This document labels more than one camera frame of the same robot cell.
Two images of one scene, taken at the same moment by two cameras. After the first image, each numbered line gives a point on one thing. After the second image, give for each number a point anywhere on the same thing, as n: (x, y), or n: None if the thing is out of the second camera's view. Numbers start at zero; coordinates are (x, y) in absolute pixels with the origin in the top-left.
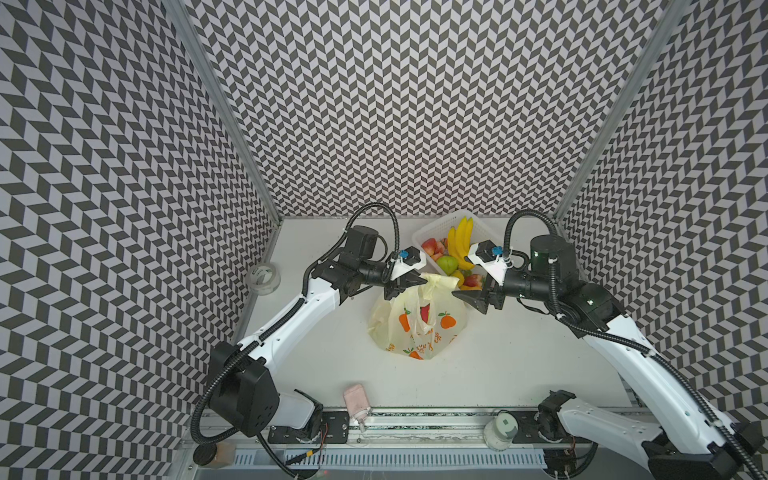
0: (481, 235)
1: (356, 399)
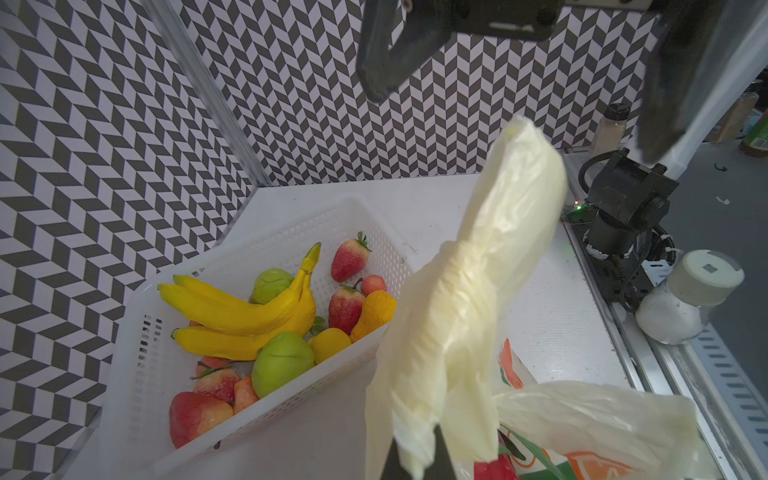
0: (144, 375)
1: None
